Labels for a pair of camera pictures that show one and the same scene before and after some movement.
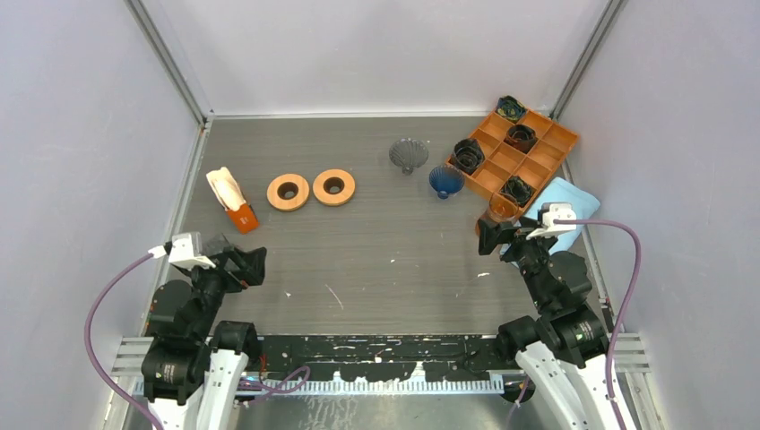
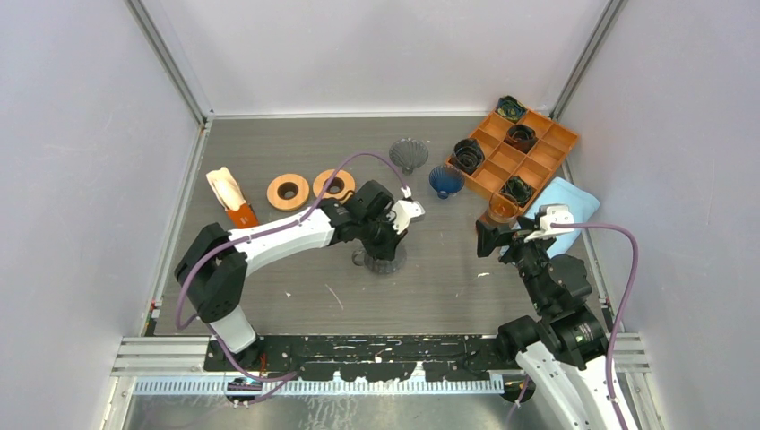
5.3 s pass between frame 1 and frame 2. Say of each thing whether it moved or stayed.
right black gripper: stayed
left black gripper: moved
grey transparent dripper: stayed
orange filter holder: stayed
